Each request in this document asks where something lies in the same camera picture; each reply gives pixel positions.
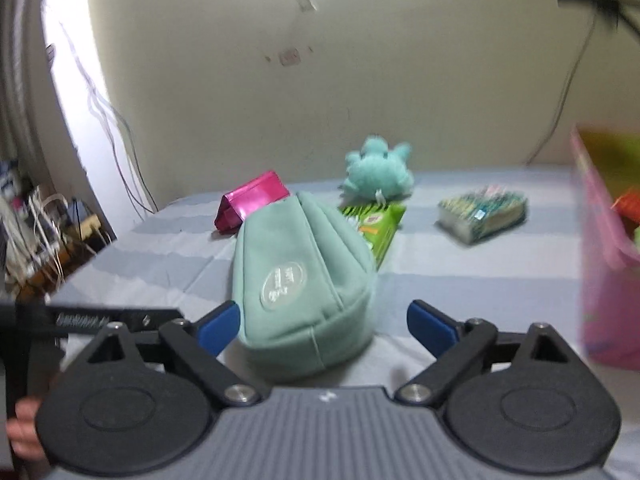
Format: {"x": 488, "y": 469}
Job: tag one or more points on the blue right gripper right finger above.
{"x": 432, "y": 329}

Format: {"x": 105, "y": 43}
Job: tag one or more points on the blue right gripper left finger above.
{"x": 216, "y": 330}

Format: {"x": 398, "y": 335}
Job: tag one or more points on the mint green pencil pouch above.
{"x": 304, "y": 279}

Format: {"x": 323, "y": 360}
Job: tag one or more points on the patterned tissue pack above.
{"x": 474, "y": 216}

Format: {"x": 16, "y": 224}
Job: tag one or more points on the green wet wipes pack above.
{"x": 377, "y": 224}

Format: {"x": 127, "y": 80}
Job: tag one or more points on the magenta wallet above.
{"x": 236, "y": 205}

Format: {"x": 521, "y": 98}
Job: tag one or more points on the teal plush toy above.
{"x": 378, "y": 172}

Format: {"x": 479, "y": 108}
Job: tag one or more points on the red cigarette box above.
{"x": 627, "y": 206}

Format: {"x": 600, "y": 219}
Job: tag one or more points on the person's left hand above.
{"x": 21, "y": 430}

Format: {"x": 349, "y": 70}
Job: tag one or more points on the pink macaron biscuit tin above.
{"x": 607, "y": 164}

